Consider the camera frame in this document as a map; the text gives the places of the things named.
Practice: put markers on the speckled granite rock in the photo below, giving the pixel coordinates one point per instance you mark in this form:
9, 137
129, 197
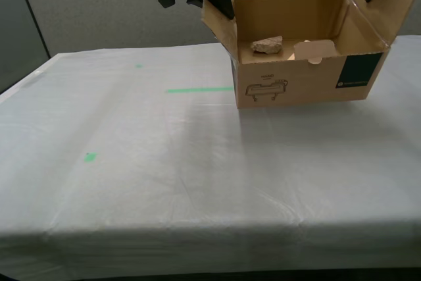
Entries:
267, 45

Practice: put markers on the cardboard box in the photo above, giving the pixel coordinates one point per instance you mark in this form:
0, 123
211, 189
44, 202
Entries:
296, 83

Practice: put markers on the long green tape strip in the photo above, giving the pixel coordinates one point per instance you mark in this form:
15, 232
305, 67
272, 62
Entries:
200, 89

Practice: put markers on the white table cover sheet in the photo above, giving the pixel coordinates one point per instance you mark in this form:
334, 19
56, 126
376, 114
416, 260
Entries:
197, 179

